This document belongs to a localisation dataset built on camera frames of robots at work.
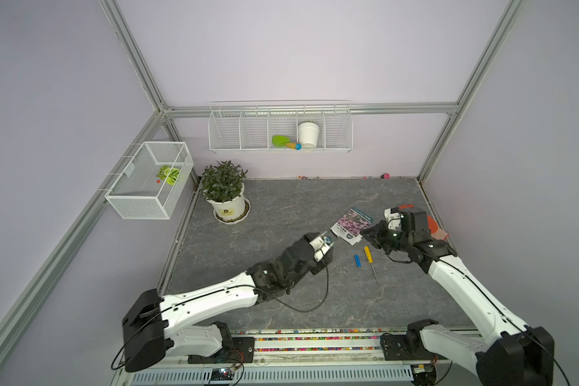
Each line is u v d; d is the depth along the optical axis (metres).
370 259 0.93
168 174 0.80
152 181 0.83
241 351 0.72
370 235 0.71
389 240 0.69
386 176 1.24
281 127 1.01
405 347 0.72
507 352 0.38
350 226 1.02
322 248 0.59
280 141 0.99
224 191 0.93
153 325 0.40
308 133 0.92
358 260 0.92
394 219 0.65
